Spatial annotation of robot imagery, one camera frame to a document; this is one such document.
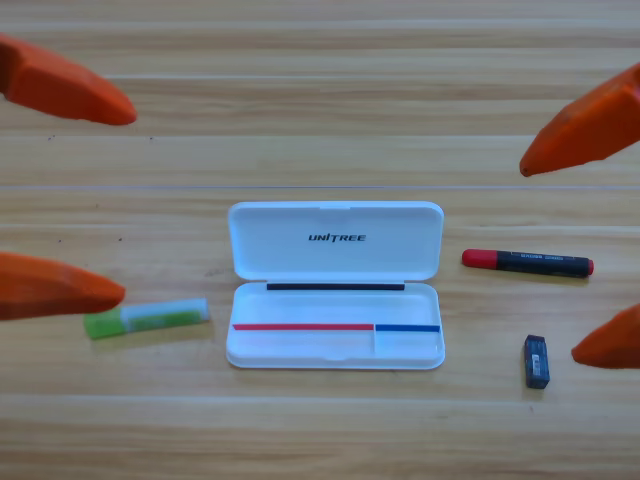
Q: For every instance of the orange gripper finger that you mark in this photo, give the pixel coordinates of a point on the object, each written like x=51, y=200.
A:
x=60, y=87
x=50, y=290
x=615, y=345
x=590, y=132

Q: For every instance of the black marker with red cap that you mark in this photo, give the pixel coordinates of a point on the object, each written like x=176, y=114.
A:
x=530, y=263

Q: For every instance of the white Unitree pencil case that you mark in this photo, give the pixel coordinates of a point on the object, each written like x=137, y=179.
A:
x=325, y=260

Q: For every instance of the green and white eraser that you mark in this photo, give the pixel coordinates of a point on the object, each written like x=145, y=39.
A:
x=150, y=320

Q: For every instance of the small black sharpener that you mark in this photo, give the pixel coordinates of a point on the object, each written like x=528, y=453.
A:
x=537, y=362

